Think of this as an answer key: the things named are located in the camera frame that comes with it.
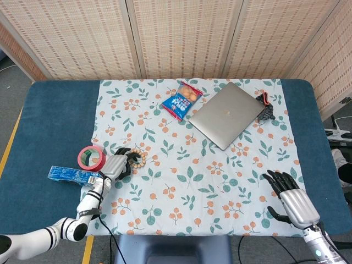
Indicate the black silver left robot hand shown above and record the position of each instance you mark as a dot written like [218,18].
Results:
[114,166]

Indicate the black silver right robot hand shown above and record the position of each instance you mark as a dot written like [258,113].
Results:
[298,203]

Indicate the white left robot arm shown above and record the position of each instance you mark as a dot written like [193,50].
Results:
[88,203]

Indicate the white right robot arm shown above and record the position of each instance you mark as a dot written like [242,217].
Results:
[324,247]

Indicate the red tape roll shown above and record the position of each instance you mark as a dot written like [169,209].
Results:
[100,163]

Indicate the blue printed pack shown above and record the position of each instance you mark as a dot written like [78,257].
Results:
[68,174]

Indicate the white shoe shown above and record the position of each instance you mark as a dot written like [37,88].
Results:
[339,159]

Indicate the floral fruit print tablecloth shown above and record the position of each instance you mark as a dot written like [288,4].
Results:
[192,165]

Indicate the white floor stand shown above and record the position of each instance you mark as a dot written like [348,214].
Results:
[339,134]

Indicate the blue snack bag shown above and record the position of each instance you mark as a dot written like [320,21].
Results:
[178,105]

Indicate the grey closed laptop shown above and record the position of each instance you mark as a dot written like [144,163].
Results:
[226,115]

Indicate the bamboo folding screen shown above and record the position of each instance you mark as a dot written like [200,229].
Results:
[178,35]

